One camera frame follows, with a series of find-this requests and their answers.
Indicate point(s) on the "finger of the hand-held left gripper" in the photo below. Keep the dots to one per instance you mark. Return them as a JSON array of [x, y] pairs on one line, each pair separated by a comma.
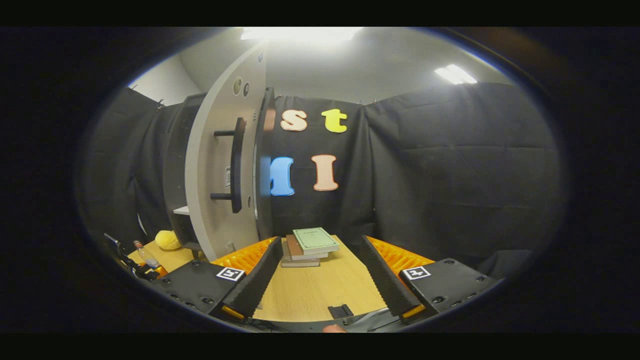
[[161, 271]]

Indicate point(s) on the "grey cabinet door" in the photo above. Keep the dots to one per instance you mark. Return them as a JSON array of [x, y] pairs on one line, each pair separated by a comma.
[[210, 165]]

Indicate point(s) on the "green book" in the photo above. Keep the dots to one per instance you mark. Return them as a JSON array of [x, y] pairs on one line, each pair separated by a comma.
[[315, 240]]

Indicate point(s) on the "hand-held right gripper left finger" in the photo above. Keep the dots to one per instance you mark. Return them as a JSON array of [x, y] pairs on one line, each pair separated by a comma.
[[255, 280]]

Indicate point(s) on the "small black plastic part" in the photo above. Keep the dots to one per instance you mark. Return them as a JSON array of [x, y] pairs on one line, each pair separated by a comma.
[[341, 311]]

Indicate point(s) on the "small ceiling light panel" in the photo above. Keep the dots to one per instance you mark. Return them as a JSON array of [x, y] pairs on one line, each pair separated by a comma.
[[455, 74]]

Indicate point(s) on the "brown book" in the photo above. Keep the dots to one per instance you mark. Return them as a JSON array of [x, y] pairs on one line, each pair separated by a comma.
[[297, 251]]

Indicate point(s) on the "clear plastic bottle red cap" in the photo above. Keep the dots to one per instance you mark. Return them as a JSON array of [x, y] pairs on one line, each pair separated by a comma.
[[147, 256]]

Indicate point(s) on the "grey book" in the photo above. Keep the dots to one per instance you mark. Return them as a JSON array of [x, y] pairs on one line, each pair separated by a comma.
[[295, 263]]

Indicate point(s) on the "black backdrop cloth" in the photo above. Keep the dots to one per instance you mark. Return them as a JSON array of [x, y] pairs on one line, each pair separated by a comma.
[[450, 175]]

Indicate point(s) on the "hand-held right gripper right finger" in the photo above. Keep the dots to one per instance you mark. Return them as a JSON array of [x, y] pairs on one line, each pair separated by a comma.
[[382, 280]]

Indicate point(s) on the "long ceiling light panel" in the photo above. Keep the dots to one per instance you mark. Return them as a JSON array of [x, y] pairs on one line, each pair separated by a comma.
[[300, 34]]

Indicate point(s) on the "dark grey cabinet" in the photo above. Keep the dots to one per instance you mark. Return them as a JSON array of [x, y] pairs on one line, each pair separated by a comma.
[[175, 150]]

